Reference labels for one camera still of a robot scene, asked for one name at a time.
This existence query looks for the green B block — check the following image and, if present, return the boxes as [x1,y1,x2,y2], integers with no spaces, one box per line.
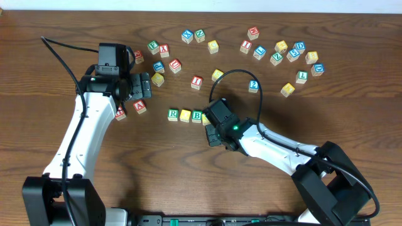
[192,110,202,123]

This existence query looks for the green R block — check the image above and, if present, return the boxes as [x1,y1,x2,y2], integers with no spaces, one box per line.
[168,109,179,121]

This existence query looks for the yellow O block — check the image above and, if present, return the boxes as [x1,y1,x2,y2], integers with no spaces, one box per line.
[179,109,192,122]

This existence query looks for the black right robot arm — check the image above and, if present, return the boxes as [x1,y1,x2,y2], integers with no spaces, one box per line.
[206,111,378,225]

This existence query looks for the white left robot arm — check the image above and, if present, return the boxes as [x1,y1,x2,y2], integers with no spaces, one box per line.
[22,72,151,225]

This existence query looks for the yellow G block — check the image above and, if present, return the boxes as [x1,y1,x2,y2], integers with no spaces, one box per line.
[151,73,165,87]

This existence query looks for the red A block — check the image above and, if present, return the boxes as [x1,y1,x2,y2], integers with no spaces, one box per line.
[133,100,147,114]

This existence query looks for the blue P block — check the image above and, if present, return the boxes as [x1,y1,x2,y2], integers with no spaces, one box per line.
[153,61,165,73]

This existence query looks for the red block far left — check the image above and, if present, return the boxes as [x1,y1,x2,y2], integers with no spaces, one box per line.
[134,50,144,64]

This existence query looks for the red U block lower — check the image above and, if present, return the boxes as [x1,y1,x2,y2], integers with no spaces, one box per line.
[115,106,126,121]

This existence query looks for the red u block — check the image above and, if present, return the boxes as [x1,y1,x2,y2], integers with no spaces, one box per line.
[169,59,182,73]
[115,106,126,121]

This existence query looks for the red U block upper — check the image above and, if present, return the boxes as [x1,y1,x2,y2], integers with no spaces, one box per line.
[169,59,182,73]

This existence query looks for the green F block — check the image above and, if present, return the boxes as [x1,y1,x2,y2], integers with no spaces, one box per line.
[147,40,160,55]

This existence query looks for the red Y block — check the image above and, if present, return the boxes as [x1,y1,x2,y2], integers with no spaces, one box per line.
[159,44,170,58]

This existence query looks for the blue 2 block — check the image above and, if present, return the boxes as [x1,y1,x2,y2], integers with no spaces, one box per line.
[248,80,259,93]

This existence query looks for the red I block lower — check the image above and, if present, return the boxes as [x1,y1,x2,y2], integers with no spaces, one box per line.
[191,76,203,90]

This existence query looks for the red i block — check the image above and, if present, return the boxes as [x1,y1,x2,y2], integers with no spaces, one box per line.
[191,76,203,90]
[240,40,252,54]

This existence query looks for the blue X block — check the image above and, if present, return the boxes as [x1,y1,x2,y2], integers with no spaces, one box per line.
[181,30,193,44]

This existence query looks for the yellow K block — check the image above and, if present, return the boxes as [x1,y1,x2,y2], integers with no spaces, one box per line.
[280,83,295,97]

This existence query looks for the green N block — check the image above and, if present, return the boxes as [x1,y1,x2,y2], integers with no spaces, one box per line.
[194,29,205,43]

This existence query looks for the blue L block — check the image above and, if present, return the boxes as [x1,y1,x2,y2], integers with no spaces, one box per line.
[253,45,266,60]

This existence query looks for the green Z block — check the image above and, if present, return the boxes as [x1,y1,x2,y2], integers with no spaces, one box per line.
[270,52,283,66]

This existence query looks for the red I block upper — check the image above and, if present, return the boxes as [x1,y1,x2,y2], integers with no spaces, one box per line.
[240,40,252,54]

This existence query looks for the green 7 block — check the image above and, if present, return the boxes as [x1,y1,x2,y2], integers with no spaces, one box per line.
[295,71,308,84]

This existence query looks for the yellow block with ball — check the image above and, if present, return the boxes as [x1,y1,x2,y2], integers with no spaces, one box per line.
[274,40,288,54]

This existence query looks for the blue 5 block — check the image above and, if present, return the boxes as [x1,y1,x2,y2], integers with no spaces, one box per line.
[286,48,300,62]

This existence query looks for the blue D block right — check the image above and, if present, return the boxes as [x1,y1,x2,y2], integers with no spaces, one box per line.
[311,63,325,77]

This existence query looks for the blue d block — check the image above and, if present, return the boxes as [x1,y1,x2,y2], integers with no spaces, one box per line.
[311,63,325,77]
[293,41,306,54]

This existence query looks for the yellow 8 block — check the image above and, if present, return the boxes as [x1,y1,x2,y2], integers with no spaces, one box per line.
[305,51,319,65]

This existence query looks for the blue D block far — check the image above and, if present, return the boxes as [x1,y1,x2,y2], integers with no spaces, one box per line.
[293,41,306,54]

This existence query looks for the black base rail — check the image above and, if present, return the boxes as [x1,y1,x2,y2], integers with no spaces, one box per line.
[127,214,372,226]

